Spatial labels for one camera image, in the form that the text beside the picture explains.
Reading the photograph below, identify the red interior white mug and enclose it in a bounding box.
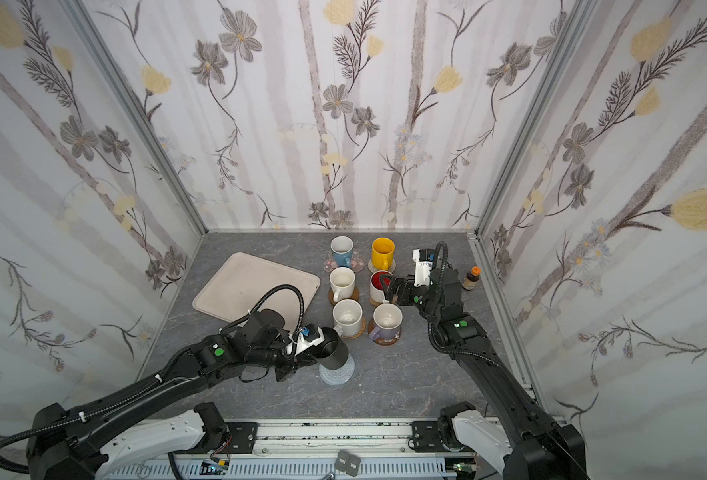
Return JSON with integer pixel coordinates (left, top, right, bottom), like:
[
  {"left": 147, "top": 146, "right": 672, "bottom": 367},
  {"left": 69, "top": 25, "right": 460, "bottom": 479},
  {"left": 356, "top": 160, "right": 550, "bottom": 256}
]
[{"left": 369, "top": 271, "right": 391, "bottom": 306}]

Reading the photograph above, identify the lavender mug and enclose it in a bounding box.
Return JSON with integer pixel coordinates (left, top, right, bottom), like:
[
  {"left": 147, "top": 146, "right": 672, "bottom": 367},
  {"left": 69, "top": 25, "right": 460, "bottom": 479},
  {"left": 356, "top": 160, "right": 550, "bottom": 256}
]
[{"left": 367, "top": 303, "right": 403, "bottom": 338}]

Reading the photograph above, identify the yellow mug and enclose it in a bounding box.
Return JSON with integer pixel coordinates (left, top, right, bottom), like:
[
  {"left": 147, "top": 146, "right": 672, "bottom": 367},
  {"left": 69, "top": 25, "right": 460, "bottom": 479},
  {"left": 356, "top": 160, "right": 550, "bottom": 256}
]
[{"left": 369, "top": 237, "right": 395, "bottom": 273}]

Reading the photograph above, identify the woven rattan round coaster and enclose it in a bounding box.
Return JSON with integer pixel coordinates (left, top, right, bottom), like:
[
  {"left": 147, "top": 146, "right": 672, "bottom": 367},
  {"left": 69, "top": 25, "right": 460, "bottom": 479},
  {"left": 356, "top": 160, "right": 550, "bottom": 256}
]
[{"left": 342, "top": 321, "right": 367, "bottom": 340}]

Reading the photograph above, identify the pink cherry blossom coaster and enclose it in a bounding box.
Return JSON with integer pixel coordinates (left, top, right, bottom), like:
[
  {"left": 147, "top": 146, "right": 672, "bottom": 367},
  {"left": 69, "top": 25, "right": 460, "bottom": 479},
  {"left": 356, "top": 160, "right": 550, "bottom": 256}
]
[{"left": 324, "top": 257, "right": 365, "bottom": 273}]

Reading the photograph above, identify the dark brown glossy round coaster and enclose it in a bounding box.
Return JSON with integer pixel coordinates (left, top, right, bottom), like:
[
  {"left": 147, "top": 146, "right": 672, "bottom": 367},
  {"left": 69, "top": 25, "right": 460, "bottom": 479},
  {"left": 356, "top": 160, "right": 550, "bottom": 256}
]
[{"left": 367, "top": 328, "right": 403, "bottom": 346}]

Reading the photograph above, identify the beige plastic tray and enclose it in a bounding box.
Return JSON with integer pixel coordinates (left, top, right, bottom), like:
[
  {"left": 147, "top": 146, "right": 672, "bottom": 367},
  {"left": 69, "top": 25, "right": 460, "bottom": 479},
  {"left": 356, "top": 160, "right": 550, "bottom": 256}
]
[{"left": 193, "top": 252, "right": 321, "bottom": 323}]

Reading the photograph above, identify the blue mug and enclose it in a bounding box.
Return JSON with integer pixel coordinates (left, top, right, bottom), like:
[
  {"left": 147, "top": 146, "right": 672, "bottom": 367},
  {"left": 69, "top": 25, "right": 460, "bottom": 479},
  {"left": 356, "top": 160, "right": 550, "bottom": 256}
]
[{"left": 330, "top": 236, "right": 354, "bottom": 269}]

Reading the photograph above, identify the grey blue round coaster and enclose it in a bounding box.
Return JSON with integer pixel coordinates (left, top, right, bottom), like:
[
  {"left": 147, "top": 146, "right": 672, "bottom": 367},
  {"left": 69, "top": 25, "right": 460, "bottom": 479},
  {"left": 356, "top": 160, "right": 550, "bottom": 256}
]
[{"left": 319, "top": 356, "right": 355, "bottom": 386}]

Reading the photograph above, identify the white braided round coaster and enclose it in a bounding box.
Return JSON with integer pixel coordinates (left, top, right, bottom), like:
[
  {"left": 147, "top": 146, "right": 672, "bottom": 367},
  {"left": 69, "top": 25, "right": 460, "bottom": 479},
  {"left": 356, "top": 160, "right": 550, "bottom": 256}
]
[{"left": 367, "top": 260, "right": 397, "bottom": 274}]

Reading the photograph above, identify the black mug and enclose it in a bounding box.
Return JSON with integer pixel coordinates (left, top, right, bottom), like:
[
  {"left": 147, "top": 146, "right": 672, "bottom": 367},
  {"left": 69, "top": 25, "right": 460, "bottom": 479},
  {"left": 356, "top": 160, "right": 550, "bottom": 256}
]
[{"left": 311, "top": 327, "right": 350, "bottom": 370}]

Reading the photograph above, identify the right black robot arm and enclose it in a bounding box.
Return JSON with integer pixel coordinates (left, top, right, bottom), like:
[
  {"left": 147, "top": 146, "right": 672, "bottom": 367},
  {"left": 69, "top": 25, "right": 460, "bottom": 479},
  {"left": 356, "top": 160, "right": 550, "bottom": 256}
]
[{"left": 385, "top": 241, "right": 589, "bottom": 479}]

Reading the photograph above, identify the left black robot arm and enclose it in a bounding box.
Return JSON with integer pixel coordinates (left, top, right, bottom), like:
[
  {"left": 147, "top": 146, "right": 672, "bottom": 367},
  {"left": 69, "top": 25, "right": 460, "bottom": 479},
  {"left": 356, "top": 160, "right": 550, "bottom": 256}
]
[{"left": 0, "top": 284, "right": 303, "bottom": 479}]

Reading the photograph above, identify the small brown bottle orange cap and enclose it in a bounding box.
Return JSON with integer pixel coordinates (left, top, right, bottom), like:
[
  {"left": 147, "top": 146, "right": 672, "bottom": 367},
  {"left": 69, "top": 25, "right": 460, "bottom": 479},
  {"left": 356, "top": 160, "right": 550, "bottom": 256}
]
[{"left": 461, "top": 266, "right": 481, "bottom": 291}]

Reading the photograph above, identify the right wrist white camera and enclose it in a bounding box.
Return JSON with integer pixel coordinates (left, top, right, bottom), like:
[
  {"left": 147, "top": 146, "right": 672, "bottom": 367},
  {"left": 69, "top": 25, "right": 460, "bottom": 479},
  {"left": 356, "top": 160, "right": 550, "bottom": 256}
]
[{"left": 413, "top": 248, "right": 435, "bottom": 287}]

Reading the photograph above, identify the wrist white camera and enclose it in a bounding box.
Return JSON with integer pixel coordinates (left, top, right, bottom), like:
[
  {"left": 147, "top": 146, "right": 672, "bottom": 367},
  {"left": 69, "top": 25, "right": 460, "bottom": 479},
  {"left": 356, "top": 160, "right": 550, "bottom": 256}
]
[
  {"left": 295, "top": 324, "right": 325, "bottom": 356},
  {"left": 413, "top": 248, "right": 435, "bottom": 287}
]

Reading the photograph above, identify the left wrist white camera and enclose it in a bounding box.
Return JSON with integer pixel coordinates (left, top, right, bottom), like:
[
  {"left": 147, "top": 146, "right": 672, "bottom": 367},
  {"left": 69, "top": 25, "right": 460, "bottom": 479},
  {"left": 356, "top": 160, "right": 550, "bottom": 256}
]
[{"left": 295, "top": 324, "right": 325, "bottom": 356}]

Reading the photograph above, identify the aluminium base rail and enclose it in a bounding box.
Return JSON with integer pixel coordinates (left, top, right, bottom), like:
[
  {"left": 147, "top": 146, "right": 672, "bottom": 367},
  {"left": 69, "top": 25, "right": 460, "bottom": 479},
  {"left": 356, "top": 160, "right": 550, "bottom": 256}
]
[{"left": 106, "top": 416, "right": 577, "bottom": 480}]

